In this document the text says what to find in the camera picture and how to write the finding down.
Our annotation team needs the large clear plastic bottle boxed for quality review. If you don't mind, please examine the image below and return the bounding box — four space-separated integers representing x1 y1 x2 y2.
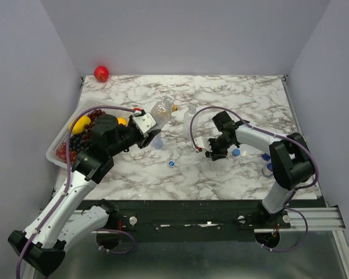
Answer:
151 96 174 130

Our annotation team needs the blue tinted plastic bottle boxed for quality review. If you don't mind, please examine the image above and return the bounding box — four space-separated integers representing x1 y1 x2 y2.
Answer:
152 133 163 150

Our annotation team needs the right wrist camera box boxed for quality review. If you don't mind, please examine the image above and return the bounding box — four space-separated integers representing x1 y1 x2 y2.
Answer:
194 137 211 152

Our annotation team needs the white plastic basket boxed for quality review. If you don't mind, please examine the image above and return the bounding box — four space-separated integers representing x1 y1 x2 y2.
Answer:
45 97 129 172

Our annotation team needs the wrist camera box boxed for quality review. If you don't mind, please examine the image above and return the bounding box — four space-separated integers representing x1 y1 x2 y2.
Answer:
131 110 156 137
194 137 211 152

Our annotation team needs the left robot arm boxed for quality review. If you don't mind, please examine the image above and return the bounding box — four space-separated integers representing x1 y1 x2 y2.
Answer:
8 111 161 277

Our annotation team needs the dark blue grape bunch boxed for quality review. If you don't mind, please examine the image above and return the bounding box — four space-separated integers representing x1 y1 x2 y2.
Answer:
69 134 90 153

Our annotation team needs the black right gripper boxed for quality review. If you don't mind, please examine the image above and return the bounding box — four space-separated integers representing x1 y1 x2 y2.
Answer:
203 135 234 160

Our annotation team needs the aluminium frame rail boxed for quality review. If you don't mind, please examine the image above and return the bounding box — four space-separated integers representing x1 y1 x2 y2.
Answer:
248 76 345 234

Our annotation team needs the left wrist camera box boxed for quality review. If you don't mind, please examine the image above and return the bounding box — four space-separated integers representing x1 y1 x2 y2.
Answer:
131 110 156 137

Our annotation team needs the red bull can front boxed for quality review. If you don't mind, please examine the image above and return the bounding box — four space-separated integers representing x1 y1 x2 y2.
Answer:
262 162 273 178

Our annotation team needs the white cap blue label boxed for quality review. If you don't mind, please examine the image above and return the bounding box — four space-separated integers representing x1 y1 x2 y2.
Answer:
168 160 175 168

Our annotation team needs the red apple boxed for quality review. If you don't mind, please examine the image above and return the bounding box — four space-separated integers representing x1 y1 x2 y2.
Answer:
94 66 109 83

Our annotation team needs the small clear plastic bottle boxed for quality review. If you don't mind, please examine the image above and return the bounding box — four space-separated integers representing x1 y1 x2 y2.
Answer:
183 105 197 139

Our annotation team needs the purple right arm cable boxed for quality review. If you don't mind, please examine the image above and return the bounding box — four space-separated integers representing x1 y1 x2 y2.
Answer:
189 106 319 253

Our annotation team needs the light red grape bunch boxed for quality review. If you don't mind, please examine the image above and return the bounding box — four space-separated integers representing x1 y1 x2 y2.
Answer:
56 142 77 164

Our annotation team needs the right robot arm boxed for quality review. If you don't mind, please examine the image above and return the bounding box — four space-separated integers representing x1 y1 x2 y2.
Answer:
204 111 316 228

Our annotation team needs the yellow mango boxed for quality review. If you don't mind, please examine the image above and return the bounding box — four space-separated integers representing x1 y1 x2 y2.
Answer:
72 115 90 135

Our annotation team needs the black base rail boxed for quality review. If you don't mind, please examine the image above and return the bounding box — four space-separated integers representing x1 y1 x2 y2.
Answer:
77 200 290 243

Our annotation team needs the red bull can rear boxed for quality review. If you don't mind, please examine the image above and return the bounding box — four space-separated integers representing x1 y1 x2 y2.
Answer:
261 153 270 162

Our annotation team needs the red bull can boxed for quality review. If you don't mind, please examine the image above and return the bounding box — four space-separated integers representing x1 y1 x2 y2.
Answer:
262 162 273 178
261 153 270 162

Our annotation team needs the dark red grape bunch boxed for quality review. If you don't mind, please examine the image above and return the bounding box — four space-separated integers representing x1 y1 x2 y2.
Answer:
84 109 106 132

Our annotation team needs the plain blue bottle cap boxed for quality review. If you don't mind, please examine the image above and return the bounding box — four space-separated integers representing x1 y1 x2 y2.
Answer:
232 149 241 156

